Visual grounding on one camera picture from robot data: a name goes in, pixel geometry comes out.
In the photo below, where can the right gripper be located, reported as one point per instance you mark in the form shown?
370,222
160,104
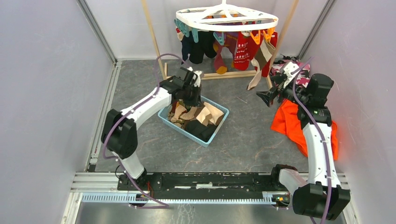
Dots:
280,79

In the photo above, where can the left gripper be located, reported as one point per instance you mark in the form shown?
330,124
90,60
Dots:
196,101

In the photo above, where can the cream white sock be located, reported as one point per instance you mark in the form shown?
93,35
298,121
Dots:
258,62

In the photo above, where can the red white patterned sock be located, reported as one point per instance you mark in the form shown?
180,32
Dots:
243,53

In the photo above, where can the red santa pattern sock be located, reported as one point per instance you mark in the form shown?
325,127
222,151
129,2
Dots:
268,49

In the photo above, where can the teal clothespin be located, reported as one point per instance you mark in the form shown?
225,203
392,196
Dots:
195,35
219,37

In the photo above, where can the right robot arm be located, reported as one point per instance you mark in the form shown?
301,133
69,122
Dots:
321,195

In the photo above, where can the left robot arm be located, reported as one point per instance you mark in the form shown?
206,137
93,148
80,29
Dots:
119,134

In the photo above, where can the wooden hanger stand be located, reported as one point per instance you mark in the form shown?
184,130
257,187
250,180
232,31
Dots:
211,76

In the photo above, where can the white round sock hanger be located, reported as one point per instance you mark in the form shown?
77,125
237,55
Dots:
226,17

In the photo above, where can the pink camouflage cloth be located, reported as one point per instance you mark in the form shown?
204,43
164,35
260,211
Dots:
303,77

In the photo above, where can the tan sock in basket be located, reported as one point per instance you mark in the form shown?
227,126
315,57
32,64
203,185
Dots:
180,114

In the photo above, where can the light blue laundry basket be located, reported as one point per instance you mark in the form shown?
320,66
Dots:
163,115

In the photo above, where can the orange cloth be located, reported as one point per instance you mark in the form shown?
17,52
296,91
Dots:
286,122

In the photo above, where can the black hanging sock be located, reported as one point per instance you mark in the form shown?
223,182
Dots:
195,51

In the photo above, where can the orange clothespin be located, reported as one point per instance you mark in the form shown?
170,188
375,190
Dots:
256,36
267,33

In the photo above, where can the beige red cuffed sock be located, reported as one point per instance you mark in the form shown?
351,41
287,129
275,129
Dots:
180,35

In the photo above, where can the purple striped hanging sock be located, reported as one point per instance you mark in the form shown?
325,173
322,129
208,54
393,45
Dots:
230,44

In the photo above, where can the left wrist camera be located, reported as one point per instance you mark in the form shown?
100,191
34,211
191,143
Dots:
197,75

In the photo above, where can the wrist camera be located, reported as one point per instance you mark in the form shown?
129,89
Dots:
197,75
288,73

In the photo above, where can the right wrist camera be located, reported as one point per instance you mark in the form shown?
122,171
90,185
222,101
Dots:
288,73

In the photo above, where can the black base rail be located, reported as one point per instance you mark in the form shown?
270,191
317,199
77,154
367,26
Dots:
215,185

